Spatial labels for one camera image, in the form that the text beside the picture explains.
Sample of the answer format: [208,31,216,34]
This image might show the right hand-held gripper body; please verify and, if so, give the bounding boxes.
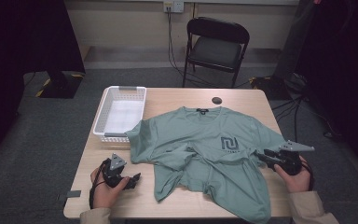
[272,140,316,176]

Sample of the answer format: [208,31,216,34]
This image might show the green t-shirt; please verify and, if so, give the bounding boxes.
[124,105,289,224]

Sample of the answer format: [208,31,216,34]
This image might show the person's right hand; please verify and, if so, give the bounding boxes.
[273,156,312,194]

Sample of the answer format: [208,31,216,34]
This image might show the black floor cables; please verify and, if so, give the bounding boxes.
[269,91,344,147]

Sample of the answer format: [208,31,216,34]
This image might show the grey tape strip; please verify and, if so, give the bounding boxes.
[57,189,83,202]

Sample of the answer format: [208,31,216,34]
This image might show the black stand base yellow stripes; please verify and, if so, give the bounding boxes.
[34,70,86,100]
[248,75,294,101]

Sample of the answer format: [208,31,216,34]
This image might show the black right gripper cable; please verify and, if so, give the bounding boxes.
[300,160,315,191]

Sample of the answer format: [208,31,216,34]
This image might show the white wall socket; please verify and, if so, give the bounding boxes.
[162,0,186,14]

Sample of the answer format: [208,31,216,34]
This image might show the black curtain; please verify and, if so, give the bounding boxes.
[0,0,87,166]
[272,0,358,183]

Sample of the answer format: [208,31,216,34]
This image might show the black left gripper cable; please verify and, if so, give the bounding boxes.
[88,158,113,210]

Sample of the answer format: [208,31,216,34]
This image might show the white plastic basket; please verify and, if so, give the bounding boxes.
[92,85,148,145]

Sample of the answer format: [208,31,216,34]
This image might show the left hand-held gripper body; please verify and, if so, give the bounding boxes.
[101,152,131,189]

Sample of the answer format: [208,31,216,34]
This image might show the person's left hand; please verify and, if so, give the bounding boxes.
[89,166,131,210]

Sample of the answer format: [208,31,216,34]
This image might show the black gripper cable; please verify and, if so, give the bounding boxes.
[300,160,315,191]
[88,158,113,210]

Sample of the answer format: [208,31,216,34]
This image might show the black folding chair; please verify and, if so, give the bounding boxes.
[182,16,251,89]

